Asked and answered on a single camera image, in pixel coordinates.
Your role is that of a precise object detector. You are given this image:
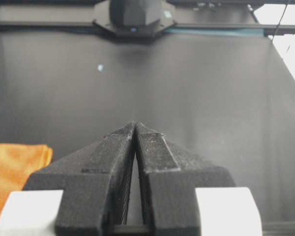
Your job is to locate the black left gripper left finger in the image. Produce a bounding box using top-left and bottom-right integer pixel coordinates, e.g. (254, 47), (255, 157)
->
(0, 120), (136, 236)

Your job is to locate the orange cloth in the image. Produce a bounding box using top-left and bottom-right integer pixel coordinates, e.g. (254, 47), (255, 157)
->
(0, 143), (53, 213)

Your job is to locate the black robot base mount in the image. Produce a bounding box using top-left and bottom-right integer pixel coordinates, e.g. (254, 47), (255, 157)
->
(92, 0), (176, 38)

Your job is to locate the thin black cable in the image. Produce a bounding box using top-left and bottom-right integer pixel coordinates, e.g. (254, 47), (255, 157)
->
(270, 0), (291, 42)

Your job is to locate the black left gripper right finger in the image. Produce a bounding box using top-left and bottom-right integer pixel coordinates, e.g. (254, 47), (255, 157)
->
(135, 121), (263, 236)

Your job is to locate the black horizontal rail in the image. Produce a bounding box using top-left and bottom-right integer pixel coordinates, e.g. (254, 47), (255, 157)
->
(0, 21), (295, 37)

